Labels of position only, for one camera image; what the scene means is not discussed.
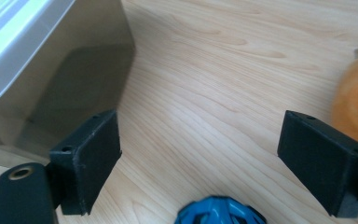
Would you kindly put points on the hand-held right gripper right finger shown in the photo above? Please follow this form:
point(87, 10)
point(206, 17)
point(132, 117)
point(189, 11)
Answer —
point(320, 161)

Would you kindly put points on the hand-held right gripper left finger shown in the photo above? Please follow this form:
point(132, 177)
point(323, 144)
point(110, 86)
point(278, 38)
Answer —
point(87, 161)

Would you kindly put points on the clear storage box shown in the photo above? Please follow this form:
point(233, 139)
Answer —
point(84, 77)

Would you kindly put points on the blue toy car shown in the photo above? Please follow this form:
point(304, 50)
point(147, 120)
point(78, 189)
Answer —
point(219, 211)

